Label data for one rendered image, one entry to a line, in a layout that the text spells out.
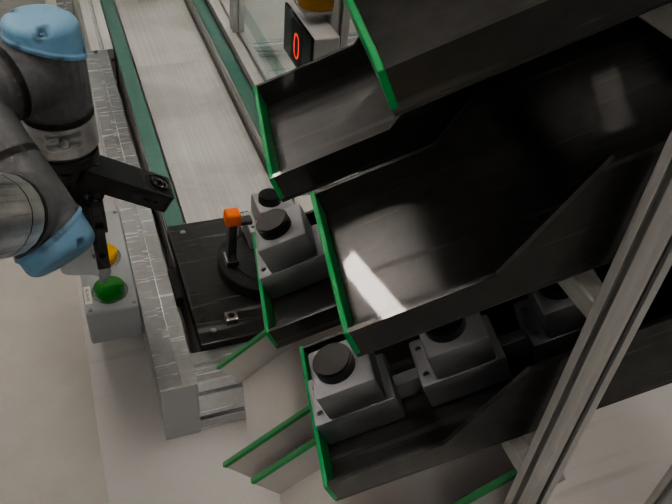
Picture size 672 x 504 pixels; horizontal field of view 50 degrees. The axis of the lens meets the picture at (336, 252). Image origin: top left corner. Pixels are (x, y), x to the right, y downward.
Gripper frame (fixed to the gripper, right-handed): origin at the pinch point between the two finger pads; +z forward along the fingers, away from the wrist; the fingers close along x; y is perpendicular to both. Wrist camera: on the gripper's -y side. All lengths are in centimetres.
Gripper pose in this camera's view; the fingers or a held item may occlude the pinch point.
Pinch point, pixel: (107, 272)
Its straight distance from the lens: 100.0
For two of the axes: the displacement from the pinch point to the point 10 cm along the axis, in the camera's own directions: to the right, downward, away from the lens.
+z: -0.8, 7.5, 6.6
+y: -9.4, 1.7, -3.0
